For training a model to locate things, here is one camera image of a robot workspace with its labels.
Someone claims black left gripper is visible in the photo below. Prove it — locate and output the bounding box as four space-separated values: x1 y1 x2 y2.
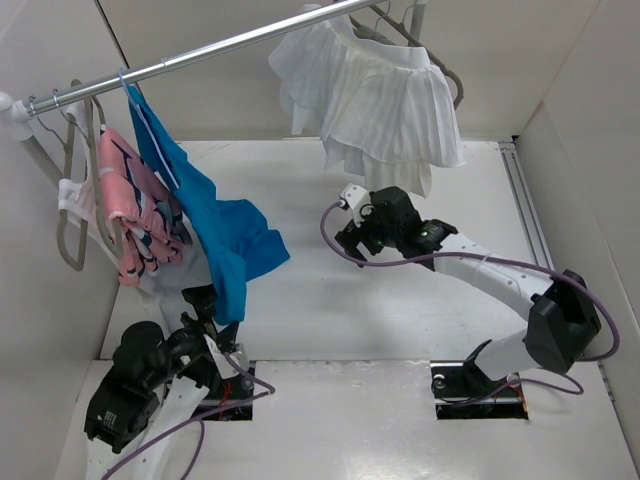
147 279 239 386

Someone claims blue t shirt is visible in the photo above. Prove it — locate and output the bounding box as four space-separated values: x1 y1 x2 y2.
128 85 290 325

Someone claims light blue wire hanger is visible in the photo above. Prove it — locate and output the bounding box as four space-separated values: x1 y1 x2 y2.
117 67 180 190

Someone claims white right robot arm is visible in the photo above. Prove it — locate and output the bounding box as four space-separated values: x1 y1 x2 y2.
335 184 601 394

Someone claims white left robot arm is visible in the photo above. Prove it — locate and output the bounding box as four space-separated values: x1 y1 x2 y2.
84 285 249 479

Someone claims grey hanger holding skirt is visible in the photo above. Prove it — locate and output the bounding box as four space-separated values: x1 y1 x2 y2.
348 1 465 110

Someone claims grey velvet hanger outer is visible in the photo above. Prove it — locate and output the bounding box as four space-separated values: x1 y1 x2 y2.
56 113 88 272

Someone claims grey velvet hanger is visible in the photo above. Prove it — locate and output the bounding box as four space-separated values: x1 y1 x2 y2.
56 113 88 272
68 96 124 262

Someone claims grey velvet hanger inner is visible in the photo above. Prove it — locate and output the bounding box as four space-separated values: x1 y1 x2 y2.
68 96 124 262

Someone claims pink shark print garment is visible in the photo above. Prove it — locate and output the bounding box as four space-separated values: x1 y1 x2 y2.
97 127 192 287

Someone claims white pleated skirt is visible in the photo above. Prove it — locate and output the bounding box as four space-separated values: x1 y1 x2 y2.
268 16 465 197

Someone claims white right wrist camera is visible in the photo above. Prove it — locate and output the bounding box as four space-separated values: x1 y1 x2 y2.
339 183 372 227

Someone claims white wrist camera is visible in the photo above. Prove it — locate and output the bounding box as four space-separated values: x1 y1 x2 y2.
339 183 372 227
204 335 250 380

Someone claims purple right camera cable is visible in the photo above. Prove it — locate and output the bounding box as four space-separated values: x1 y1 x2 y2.
319 199 621 407

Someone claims purple camera cable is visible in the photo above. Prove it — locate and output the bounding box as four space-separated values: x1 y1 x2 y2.
99 352 276 480
319 199 621 407

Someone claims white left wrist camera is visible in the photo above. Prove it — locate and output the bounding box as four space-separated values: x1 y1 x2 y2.
204 335 250 380

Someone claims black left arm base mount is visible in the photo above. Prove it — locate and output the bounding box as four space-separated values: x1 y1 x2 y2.
196 376 254 422

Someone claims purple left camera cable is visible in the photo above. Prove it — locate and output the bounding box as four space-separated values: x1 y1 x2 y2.
99 352 276 480

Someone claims aluminium rail right edge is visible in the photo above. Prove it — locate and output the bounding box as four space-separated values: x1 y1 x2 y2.
498 141 554 268

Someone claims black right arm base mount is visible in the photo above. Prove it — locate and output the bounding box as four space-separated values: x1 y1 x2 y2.
430 340 529 420

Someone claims silver clothes rack rail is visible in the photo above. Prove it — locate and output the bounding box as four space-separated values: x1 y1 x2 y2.
13 0 378 123

